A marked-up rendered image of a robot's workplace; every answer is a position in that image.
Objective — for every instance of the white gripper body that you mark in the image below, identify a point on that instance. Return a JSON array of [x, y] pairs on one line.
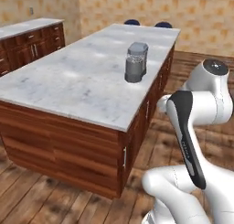
[[162, 103]]

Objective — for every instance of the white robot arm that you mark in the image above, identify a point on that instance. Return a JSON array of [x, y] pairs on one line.
[[213, 99]]

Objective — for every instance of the grey blender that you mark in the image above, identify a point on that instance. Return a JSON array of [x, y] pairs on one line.
[[136, 63]]

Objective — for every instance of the dark blue stool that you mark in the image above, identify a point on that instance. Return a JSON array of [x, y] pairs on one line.
[[132, 22], [163, 24]]

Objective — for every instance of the wooden island with marble top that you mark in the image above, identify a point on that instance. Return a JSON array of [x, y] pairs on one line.
[[82, 78]]

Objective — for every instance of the wooden cupboard run, marble top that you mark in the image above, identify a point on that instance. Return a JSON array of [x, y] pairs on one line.
[[27, 44]]

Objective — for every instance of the grey wall socket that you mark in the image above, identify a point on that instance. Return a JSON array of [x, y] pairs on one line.
[[31, 10]]

